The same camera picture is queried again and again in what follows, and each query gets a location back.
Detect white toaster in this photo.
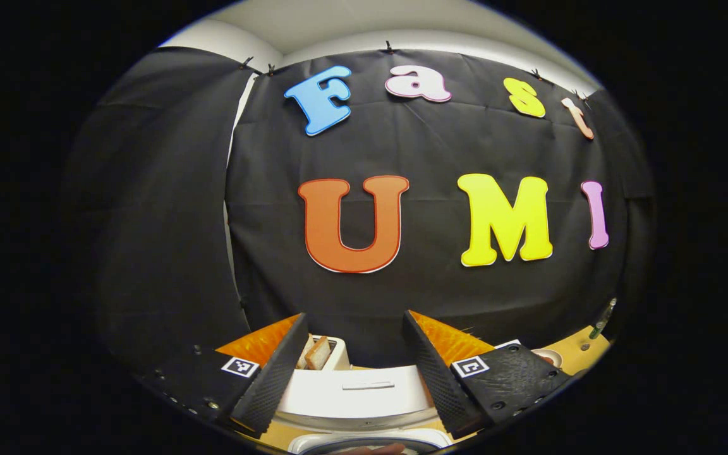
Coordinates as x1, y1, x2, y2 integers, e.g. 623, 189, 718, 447
294, 335, 351, 372

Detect black backdrop cloth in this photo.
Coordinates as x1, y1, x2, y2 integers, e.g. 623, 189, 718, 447
64, 47, 655, 373

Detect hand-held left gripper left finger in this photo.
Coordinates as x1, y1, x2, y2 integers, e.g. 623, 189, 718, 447
143, 312, 310, 438

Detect clear green label bottle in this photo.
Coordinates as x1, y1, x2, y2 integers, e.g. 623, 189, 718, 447
588, 297, 619, 340

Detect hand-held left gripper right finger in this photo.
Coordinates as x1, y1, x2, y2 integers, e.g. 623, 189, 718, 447
402, 310, 572, 440

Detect white rice cooker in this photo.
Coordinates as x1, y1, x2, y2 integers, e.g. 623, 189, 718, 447
274, 365, 454, 455

